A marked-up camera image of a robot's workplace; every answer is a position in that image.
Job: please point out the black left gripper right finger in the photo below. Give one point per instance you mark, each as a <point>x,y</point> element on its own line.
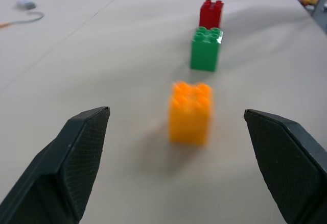
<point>288,168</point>

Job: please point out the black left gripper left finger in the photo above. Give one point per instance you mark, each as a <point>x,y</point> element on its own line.
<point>64,168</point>

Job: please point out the orange building block cube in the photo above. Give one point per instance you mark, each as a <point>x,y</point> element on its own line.
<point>189,117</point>

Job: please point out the green building block cube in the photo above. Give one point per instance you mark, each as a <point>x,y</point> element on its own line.
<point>205,49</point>

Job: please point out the small grey plug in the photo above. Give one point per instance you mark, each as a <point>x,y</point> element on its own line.
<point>26,4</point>

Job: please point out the red building block cube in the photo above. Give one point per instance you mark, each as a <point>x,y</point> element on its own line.
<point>210,14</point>

